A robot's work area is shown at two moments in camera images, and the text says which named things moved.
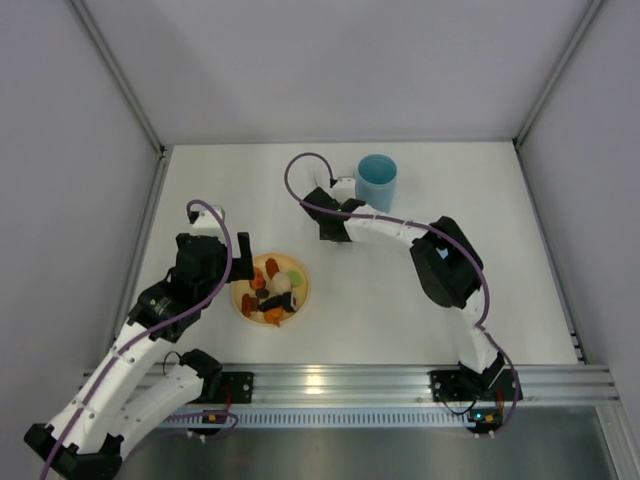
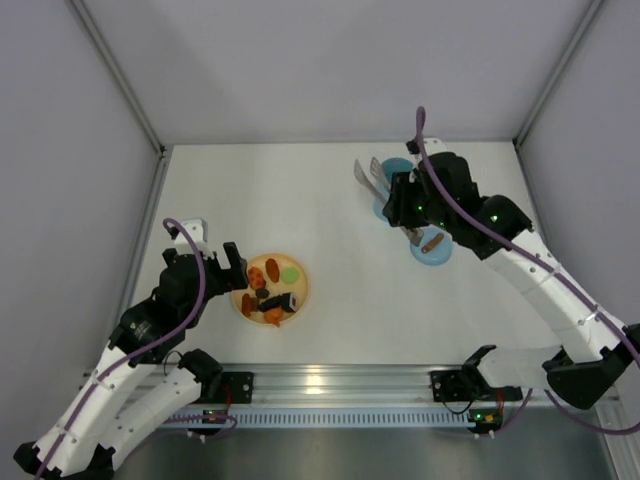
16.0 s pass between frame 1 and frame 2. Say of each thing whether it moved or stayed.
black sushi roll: stayed
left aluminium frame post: stayed
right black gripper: moved
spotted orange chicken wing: stayed
